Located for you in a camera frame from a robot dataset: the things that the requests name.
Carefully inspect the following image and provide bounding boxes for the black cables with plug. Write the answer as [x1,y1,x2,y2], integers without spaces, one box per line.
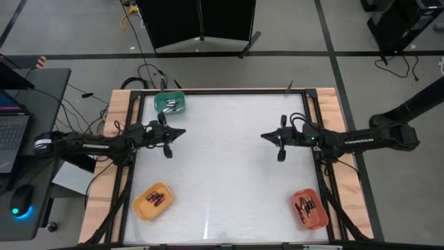
[373,54,420,83]

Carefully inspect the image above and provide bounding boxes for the black folding partition screen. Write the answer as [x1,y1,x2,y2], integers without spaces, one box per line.
[136,0,262,59]

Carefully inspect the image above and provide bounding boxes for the black computer tower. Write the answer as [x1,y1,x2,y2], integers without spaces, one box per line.
[366,0,444,56]

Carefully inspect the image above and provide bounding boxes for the black and grey computer box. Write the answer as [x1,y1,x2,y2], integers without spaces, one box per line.
[51,154,98,196]

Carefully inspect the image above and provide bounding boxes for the coiled black cables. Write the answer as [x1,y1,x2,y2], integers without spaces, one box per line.
[120,62,169,90]

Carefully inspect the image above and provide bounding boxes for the yellow plastic tray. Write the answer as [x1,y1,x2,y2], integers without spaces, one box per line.
[133,181,173,222]

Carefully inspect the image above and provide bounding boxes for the black aluminium table frame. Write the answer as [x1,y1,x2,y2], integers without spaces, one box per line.
[81,87,375,250]

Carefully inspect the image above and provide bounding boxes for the green plastic bin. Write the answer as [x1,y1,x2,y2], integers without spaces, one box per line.
[153,90,187,115]

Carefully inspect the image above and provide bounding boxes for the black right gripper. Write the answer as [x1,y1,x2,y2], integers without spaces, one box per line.
[260,122,321,163]

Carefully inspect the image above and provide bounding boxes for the orange plastic tray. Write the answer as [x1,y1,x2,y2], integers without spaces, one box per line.
[292,188,330,231]

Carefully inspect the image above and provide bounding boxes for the black metal frame post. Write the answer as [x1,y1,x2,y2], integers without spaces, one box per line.
[0,67,72,242]

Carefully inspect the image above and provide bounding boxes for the long black floor cable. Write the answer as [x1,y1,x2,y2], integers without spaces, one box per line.
[119,0,157,90]

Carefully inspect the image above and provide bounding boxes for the black looped gripper cable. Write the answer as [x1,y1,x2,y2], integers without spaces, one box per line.
[289,112,308,126]

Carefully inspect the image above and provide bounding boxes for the black computer mouse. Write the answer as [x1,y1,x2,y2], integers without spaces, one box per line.
[9,183,35,219]

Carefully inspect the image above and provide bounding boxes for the black round-base stand pole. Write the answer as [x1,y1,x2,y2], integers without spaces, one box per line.
[368,75,444,140]

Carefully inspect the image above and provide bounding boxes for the black monitor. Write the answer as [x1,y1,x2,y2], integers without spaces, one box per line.
[0,53,35,91]

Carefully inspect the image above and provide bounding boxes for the yellow floor cable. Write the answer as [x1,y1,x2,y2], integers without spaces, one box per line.
[119,5,140,31]

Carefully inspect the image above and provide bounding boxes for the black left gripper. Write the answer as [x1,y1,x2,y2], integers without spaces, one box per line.
[133,123,187,160]

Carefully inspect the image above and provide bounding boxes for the black laptop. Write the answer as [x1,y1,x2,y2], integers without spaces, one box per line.
[0,89,33,174]

